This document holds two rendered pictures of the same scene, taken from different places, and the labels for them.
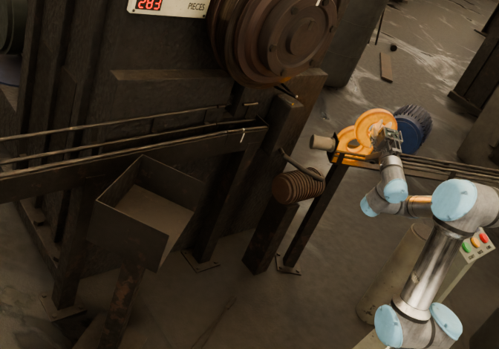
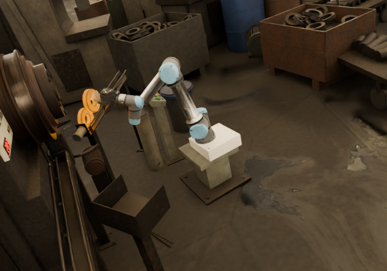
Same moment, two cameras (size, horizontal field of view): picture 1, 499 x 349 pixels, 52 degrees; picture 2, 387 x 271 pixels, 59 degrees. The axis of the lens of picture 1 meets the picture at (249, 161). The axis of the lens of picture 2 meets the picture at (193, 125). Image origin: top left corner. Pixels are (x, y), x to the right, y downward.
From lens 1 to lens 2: 1.02 m
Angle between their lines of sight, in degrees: 48
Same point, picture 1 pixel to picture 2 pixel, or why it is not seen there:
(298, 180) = (94, 155)
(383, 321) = (197, 131)
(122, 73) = (31, 194)
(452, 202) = (171, 72)
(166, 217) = (130, 203)
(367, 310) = (158, 163)
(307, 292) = (140, 189)
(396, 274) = (151, 138)
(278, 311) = not seen: hidden behind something
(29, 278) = not seen: outside the picture
